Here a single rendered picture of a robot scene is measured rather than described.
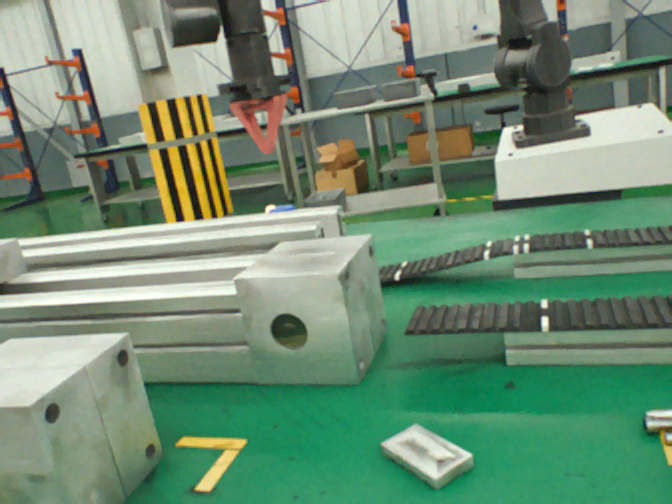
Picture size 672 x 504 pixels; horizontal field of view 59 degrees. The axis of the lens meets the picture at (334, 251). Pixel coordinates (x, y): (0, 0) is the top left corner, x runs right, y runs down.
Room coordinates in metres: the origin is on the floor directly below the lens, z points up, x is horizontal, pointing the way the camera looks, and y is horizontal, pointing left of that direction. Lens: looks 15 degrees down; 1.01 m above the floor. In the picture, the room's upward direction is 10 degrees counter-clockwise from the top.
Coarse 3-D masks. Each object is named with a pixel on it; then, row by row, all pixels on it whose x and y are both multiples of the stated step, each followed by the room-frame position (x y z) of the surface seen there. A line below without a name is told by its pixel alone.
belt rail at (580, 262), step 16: (528, 256) 0.58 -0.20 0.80; (544, 256) 0.58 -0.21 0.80; (560, 256) 0.57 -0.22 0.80; (576, 256) 0.57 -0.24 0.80; (592, 256) 0.56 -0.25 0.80; (608, 256) 0.56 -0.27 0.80; (624, 256) 0.56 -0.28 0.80; (640, 256) 0.55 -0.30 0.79; (656, 256) 0.55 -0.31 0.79; (528, 272) 0.58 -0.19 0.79; (544, 272) 0.58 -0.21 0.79; (560, 272) 0.57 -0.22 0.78; (576, 272) 0.57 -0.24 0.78; (592, 272) 0.56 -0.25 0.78; (608, 272) 0.56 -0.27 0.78; (624, 272) 0.55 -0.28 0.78; (640, 272) 0.55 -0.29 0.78
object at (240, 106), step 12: (240, 96) 0.84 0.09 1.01; (276, 96) 0.81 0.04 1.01; (240, 108) 0.82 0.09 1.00; (252, 108) 0.83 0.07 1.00; (264, 108) 0.81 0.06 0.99; (276, 108) 0.82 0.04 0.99; (240, 120) 0.83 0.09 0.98; (276, 120) 0.82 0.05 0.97; (252, 132) 0.83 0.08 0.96; (264, 144) 0.83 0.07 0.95
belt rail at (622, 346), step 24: (504, 336) 0.41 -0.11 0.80; (528, 336) 0.40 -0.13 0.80; (552, 336) 0.40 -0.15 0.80; (576, 336) 0.39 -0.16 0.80; (600, 336) 0.39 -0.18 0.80; (624, 336) 0.38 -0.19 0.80; (648, 336) 0.38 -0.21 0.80; (528, 360) 0.40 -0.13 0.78; (552, 360) 0.40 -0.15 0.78; (576, 360) 0.39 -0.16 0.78; (600, 360) 0.39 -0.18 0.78; (624, 360) 0.38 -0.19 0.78; (648, 360) 0.38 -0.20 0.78
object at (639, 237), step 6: (630, 228) 0.58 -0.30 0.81; (636, 228) 0.58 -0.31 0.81; (630, 234) 0.56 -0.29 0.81; (636, 234) 0.57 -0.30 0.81; (642, 234) 0.56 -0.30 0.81; (630, 240) 0.55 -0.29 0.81; (636, 240) 0.54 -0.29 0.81; (642, 240) 0.54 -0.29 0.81; (648, 240) 0.54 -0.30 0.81; (636, 246) 0.54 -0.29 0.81
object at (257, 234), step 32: (192, 224) 0.77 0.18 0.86; (224, 224) 0.75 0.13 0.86; (256, 224) 0.74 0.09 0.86; (288, 224) 0.67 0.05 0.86; (320, 224) 0.65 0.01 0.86; (32, 256) 0.77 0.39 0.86; (64, 256) 0.75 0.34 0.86; (96, 256) 0.74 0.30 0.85; (128, 256) 0.73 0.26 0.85; (160, 256) 0.72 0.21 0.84; (192, 256) 0.69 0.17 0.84; (224, 256) 0.67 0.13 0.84
